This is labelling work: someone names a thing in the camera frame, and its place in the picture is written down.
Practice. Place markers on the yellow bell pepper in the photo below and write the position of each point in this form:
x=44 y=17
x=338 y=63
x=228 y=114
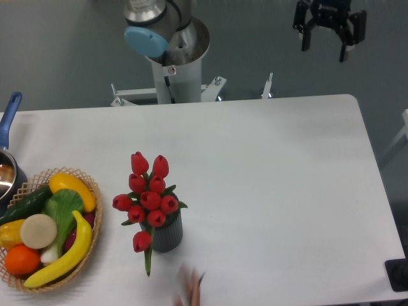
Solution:
x=10 y=234

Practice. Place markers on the beige round disc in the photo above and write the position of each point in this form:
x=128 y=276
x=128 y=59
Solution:
x=38 y=231

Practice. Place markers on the blurred human hand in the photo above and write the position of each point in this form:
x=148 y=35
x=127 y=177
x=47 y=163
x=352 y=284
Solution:
x=190 y=281

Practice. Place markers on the black device at table edge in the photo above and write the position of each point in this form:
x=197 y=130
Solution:
x=396 y=270

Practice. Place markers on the yellow banana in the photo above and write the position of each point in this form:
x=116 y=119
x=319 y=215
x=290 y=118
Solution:
x=68 y=261

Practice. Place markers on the white furniture piece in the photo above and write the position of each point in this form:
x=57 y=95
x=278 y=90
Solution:
x=396 y=144

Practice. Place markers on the blue handled saucepan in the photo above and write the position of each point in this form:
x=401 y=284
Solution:
x=12 y=176

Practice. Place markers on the green cucumber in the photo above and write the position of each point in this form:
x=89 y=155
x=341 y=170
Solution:
x=31 y=204

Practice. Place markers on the orange fruit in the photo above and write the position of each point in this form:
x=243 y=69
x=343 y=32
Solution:
x=22 y=260

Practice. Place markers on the green bok choy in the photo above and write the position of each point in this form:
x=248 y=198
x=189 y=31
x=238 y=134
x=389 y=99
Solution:
x=59 y=207

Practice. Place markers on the red tulip bouquet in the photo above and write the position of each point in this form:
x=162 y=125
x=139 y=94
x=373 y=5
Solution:
x=148 y=192

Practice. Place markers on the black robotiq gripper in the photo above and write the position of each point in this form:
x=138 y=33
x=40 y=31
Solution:
x=332 y=14

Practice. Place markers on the dark grey ribbed vase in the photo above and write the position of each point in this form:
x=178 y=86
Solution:
x=164 y=232

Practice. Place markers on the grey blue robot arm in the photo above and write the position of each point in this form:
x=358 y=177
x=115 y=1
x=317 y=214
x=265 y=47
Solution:
x=152 y=24

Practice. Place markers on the woven wicker basket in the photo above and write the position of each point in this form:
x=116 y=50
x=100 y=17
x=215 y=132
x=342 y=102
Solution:
x=34 y=183

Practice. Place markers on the dark red vegetable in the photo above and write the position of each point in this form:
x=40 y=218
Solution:
x=90 y=218

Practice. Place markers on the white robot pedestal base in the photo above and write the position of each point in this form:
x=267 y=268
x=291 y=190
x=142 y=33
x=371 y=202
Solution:
x=174 y=84

